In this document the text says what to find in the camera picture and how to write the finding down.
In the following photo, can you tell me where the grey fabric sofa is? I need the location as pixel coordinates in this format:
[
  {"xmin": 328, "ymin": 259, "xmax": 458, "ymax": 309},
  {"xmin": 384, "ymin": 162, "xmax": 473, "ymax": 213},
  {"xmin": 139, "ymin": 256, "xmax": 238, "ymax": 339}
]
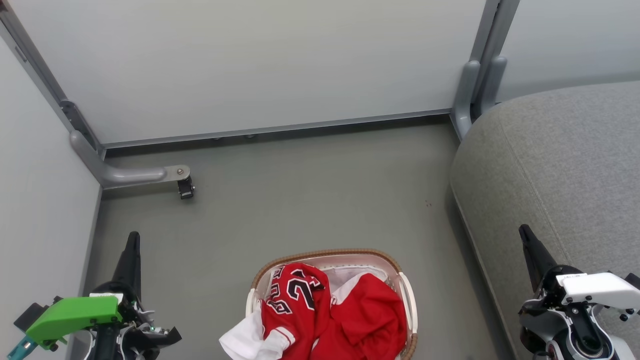
[{"xmin": 450, "ymin": 81, "xmax": 640, "ymax": 360}]

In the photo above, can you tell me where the teal left cable connector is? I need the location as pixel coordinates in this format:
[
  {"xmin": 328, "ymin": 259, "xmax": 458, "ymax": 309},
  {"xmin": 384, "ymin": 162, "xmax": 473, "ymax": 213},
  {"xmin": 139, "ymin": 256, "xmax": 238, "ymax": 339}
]
[{"xmin": 7, "ymin": 335, "xmax": 37, "ymax": 360}]

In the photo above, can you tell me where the grey partition bottom rail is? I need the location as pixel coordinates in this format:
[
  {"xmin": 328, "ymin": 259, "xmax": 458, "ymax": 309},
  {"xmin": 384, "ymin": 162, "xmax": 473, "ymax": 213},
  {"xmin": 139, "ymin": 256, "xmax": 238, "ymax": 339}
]
[{"xmin": 102, "ymin": 108, "xmax": 453, "ymax": 149}]

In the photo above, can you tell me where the white wicker-rimmed laundry basket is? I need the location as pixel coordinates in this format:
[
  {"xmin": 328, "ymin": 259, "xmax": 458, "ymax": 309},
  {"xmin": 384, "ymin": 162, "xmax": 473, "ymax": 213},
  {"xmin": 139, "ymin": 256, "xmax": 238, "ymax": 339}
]
[{"xmin": 245, "ymin": 248, "xmax": 419, "ymax": 360}]

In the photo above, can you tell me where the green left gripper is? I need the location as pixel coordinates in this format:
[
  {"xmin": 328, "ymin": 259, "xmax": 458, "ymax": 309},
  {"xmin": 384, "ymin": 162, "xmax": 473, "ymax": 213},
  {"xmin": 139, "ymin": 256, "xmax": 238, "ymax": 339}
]
[{"xmin": 25, "ymin": 231, "xmax": 143, "ymax": 351}]

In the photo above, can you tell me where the grey partition post with legs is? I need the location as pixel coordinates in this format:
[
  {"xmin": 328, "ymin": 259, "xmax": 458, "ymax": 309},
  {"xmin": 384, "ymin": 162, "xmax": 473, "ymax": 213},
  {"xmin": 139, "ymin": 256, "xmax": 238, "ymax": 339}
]
[{"xmin": 450, "ymin": 0, "xmax": 521, "ymax": 141}]

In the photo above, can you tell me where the grey slanted partition post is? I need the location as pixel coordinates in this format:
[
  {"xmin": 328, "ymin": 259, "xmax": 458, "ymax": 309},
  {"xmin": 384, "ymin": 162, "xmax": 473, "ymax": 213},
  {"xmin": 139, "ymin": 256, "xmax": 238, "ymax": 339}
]
[{"xmin": 0, "ymin": 0, "xmax": 107, "ymax": 161}]

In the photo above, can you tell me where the grey partition foot bar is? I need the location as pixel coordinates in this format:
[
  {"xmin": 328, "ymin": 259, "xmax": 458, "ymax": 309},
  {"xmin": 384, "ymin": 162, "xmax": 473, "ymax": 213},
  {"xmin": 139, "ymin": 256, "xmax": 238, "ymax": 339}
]
[{"xmin": 69, "ymin": 130, "xmax": 192, "ymax": 190}]

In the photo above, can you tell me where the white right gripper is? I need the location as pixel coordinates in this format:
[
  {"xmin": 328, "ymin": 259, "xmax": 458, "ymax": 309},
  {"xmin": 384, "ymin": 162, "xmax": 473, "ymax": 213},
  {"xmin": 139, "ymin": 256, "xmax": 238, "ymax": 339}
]
[{"xmin": 518, "ymin": 224, "xmax": 640, "ymax": 311}]

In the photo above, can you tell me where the red jersey with black numbers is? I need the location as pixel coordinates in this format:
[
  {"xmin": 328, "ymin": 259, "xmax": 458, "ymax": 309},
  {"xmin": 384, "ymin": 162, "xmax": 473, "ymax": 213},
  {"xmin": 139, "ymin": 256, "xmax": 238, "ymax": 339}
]
[{"xmin": 218, "ymin": 262, "xmax": 332, "ymax": 360}]

